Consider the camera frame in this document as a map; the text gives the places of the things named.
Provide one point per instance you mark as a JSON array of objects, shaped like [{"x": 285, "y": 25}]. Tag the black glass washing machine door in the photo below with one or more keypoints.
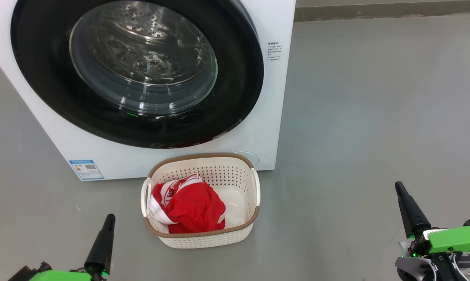
[{"x": 43, "y": 70}]

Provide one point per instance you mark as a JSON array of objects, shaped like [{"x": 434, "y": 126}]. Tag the cream laundry basket brown rim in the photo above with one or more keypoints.
[{"x": 238, "y": 187}]

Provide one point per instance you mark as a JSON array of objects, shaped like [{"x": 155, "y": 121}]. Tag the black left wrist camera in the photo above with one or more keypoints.
[{"x": 25, "y": 273}]

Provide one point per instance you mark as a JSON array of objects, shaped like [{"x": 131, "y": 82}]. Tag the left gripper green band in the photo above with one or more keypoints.
[{"x": 61, "y": 276}]

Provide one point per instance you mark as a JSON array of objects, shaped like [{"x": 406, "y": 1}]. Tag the blue energy label sticker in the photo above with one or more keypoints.
[{"x": 86, "y": 169}]

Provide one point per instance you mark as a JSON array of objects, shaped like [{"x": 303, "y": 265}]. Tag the white washing machine body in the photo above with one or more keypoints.
[{"x": 180, "y": 156}]

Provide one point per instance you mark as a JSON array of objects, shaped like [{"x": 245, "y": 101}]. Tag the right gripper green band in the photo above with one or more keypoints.
[{"x": 453, "y": 240}]

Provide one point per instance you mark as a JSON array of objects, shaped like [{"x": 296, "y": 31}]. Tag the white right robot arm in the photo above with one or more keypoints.
[{"x": 414, "y": 269}]

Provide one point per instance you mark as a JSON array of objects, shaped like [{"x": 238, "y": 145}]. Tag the red and white garment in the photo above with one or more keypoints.
[{"x": 192, "y": 210}]

